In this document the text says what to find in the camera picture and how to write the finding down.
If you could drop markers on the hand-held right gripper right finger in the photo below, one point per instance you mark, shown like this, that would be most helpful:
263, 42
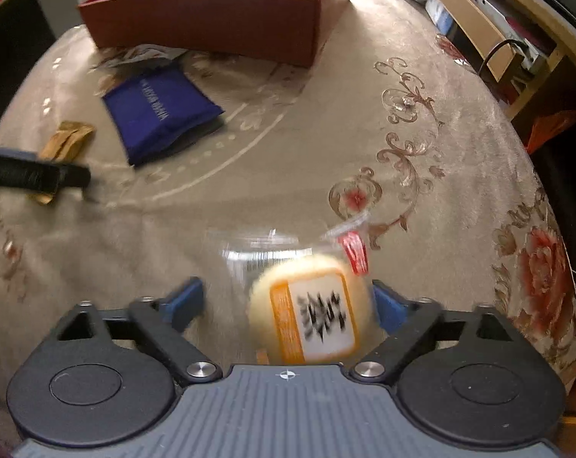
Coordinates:
390, 305

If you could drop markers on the wooden television cabinet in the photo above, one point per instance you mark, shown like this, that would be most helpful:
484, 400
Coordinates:
478, 14

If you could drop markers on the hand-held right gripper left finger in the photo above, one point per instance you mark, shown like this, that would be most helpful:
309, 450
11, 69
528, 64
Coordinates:
185, 303

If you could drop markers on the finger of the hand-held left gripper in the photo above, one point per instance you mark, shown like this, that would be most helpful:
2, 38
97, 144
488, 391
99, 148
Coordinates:
20, 169

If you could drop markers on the red cardboard box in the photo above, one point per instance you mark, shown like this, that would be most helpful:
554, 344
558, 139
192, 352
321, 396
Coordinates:
211, 24

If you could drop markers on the white electronic device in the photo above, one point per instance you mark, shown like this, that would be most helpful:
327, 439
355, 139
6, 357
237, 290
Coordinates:
497, 14

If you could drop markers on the round cake packet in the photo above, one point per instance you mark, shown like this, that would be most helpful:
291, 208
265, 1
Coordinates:
311, 315

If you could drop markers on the blue snack packet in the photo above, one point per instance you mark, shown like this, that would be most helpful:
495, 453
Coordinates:
163, 114

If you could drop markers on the orange plastic bag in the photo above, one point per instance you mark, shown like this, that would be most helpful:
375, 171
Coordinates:
555, 129

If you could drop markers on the dark coffee table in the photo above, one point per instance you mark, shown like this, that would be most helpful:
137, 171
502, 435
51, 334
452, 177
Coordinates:
25, 4

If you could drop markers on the blue and white box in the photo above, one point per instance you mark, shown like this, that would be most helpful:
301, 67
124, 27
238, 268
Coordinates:
438, 12

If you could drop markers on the brown snack packet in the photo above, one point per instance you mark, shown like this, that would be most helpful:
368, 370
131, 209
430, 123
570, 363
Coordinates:
70, 138

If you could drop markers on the white printed snack packet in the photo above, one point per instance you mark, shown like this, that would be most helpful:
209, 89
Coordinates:
135, 55

